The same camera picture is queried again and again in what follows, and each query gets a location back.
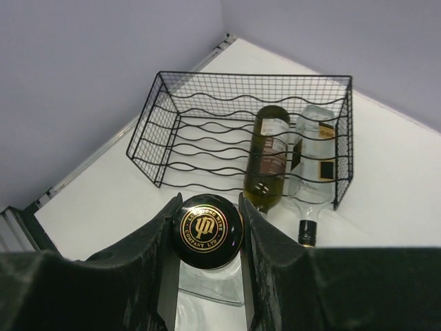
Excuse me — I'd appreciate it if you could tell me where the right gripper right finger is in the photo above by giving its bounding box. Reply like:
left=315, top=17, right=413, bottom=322
left=238, top=197, right=440, bottom=330

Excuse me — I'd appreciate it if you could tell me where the right gripper wide left finger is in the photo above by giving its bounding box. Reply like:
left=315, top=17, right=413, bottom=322
left=1, top=195, right=183, bottom=330

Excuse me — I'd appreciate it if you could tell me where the square clear bottle dark cap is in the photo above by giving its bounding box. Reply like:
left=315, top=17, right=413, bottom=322
left=170, top=193, right=246, bottom=307

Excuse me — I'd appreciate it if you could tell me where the olive green wine bottle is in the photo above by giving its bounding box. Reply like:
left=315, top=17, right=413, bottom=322
left=243, top=105, right=290, bottom=216

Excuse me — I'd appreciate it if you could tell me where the clear square bottle black label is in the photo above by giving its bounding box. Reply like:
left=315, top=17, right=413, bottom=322
left=288, top=105, right=336, bottom=248

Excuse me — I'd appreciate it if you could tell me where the black wire wine rack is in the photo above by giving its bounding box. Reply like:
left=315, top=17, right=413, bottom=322
left=126, top=71, right=354, bottom=208

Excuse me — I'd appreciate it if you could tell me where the aluminium rail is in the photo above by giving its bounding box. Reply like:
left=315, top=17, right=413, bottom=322
left=0, top=207, right=40, bottom=253

